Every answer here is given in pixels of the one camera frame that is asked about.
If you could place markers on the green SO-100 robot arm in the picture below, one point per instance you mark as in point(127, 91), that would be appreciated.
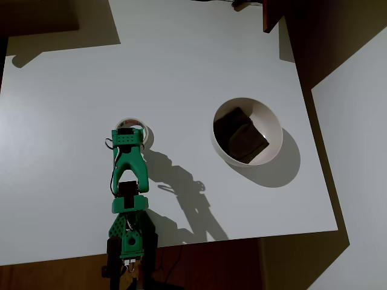
point(133, 160)

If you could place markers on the white round bowl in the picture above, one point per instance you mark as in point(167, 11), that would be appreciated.
point(269, 127)

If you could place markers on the black table clamp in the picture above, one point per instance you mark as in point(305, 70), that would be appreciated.
point(113, 259)
point(150, 253)

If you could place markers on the brown wooden shelf board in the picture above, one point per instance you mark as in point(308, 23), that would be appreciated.
point(269, 15)

